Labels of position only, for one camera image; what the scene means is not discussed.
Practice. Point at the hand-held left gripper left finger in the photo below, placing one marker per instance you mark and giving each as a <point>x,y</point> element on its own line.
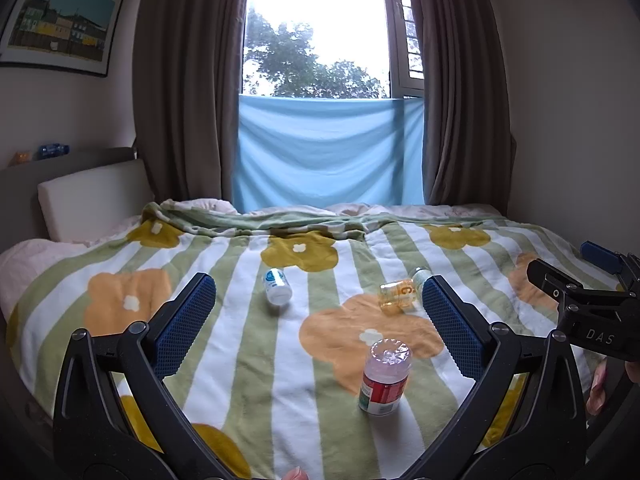
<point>184,327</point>

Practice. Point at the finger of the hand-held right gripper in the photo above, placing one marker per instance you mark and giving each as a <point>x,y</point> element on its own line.
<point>600,256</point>
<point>555,280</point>

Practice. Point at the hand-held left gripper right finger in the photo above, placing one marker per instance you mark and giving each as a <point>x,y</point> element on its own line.
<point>452,332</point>

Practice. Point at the person's right hand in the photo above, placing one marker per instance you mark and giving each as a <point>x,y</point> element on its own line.
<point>597,390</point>

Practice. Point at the person's left hand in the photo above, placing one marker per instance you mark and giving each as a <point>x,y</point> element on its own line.
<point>297,474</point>

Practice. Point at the yellow transparent bottle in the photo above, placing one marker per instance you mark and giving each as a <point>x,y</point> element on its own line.
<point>400,295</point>

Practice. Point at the floral striped blanket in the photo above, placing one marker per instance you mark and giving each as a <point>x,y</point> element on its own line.
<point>280,340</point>

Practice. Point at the white bottle blue label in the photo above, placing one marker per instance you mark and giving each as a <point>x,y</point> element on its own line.
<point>277,287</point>

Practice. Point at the white pillow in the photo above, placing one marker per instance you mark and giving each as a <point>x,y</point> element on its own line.
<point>92,200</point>

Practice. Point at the grey headboard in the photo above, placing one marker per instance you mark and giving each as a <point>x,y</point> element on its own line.
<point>75,157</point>

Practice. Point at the brown curtain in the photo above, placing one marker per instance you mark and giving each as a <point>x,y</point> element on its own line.
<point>192,80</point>
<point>460,85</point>

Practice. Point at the light blue cloth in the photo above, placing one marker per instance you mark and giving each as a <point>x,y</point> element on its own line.
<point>327,152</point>

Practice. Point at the blue plastic bottle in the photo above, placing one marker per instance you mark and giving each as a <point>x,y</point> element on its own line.
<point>54,151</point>

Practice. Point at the small orange object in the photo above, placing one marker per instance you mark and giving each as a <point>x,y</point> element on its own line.
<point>21,158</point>

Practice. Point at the framed picture of houses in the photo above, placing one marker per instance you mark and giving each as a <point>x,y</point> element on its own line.
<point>57,17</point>

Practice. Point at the window frame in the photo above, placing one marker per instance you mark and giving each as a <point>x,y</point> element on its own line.
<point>404,30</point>

